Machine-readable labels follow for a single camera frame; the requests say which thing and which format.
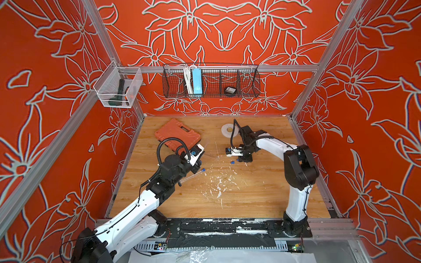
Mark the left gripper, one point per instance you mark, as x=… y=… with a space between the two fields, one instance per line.
x=195 y=168

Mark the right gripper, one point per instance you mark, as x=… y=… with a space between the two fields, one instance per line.
x=241 y=158

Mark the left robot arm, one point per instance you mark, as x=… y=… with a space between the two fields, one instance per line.
x=140 y=219

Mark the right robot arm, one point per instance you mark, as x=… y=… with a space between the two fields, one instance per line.
x=301 y=171

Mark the white tape roll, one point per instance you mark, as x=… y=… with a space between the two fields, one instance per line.
x=228 y=131

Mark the orange plastic tool case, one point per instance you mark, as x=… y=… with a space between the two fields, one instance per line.
x=176 y=129

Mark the light blue box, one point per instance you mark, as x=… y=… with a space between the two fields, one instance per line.
x=197 y=81

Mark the green black tool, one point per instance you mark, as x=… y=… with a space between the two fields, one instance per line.
x=117 y=99

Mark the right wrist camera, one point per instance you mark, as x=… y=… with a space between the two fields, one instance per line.
x=232 y=151

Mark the black wire basket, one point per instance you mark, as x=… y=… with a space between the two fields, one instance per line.
x=177 y=80

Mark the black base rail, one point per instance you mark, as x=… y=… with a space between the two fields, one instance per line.
x=218 y=233

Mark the clear acrylic wall box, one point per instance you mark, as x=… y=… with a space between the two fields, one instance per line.
x=107 y=84

